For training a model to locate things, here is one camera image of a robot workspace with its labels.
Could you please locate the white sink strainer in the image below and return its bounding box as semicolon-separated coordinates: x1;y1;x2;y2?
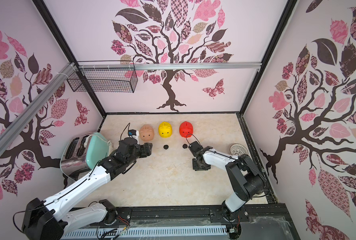
230;144;249;156

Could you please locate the red piggy bank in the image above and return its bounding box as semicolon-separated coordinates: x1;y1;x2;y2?
179;121;194;138

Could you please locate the aluminium rail back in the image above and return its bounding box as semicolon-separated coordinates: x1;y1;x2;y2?
78;62;262;71

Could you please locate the pink piggy bank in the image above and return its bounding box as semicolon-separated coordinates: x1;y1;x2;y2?
139;125;155;142

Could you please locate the mint green chrome toaster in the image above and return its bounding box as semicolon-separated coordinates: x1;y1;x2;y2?
60;132;113;181

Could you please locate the yellow piggy bank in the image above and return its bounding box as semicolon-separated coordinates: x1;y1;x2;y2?
158;122;173;138

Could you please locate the black wire basket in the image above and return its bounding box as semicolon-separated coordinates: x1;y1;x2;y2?
67;60;138;93

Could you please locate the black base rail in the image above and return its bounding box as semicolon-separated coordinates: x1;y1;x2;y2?
41;204;290;240

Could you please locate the aluminium rail left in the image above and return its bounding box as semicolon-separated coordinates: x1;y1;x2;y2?
0;63;76;158

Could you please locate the aluminium rail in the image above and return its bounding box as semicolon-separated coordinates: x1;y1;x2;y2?
0;63;76;158
78;62;262;71

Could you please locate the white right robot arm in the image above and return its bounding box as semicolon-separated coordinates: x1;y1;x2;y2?
189;141;266;214

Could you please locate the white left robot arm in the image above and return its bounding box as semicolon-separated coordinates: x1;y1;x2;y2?
21;137;153;240

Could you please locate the white slotted cable duct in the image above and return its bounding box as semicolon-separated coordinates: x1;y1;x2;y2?
62;226;229;240

